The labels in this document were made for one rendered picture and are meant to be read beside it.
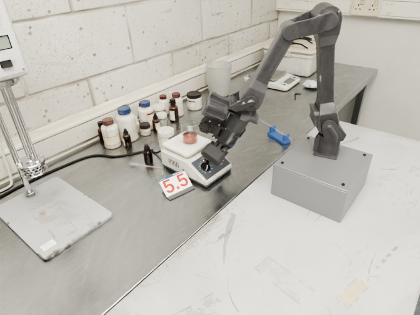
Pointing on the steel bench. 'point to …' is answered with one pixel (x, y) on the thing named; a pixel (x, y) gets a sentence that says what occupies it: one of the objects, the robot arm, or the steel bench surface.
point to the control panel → (210, 167)
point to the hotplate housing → (168, 158)
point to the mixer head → (9, 52)
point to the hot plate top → (174, 144)
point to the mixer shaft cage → (30, 169)
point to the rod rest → (278, 136)
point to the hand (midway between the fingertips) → (218, 150)
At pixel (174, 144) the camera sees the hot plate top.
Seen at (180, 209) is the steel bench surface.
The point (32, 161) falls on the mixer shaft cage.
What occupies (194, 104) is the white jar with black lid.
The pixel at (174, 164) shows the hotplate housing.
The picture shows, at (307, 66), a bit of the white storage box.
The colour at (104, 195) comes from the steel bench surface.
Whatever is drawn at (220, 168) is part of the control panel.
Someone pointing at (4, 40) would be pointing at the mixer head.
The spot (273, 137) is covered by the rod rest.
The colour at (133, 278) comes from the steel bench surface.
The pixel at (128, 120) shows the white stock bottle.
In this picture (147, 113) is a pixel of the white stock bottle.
